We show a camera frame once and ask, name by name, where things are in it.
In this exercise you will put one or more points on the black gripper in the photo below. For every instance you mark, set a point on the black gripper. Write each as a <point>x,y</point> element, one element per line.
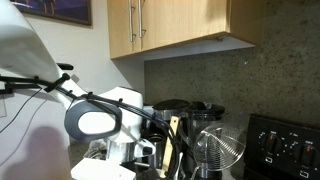
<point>128,166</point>

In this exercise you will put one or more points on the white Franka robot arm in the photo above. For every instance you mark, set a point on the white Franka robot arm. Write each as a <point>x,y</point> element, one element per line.
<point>26,50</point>

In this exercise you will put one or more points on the steel tumbler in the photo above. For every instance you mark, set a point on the steel tumbler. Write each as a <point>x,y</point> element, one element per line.
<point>156,146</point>

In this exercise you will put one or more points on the wooden spatula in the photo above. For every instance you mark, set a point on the wooden spatula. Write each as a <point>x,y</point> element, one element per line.
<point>171,140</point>

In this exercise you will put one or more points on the white plastic spoon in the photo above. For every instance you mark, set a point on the white plastic spoon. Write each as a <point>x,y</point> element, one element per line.
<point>179,166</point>

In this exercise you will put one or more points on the steel black coffee maker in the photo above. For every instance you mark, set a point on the steel black coffee maker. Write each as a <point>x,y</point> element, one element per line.
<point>170,108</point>

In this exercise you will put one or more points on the black lidded blender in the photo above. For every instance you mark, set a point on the black lidded blender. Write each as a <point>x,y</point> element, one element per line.
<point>205,113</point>

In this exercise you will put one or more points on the wooden upper cabinet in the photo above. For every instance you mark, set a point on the wooden upper cabinet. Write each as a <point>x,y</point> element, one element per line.
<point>180,20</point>

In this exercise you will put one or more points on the black electric stove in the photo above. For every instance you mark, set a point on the black electric stove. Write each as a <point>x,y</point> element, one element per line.
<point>283,150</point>

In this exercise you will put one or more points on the dark framed picture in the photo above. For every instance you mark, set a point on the dark framed picture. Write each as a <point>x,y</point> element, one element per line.
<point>56,10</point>

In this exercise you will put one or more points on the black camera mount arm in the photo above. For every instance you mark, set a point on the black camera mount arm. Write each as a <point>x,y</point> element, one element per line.
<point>23,81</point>

